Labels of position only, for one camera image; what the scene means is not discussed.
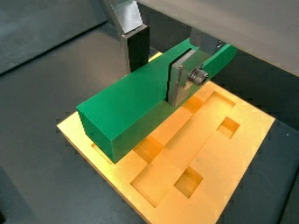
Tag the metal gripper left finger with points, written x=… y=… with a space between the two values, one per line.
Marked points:
x=123 y=15

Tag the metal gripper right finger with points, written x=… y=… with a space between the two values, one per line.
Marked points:
x=186 y=68

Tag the yellow slotted board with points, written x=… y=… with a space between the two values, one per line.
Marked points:
x=179 y=175

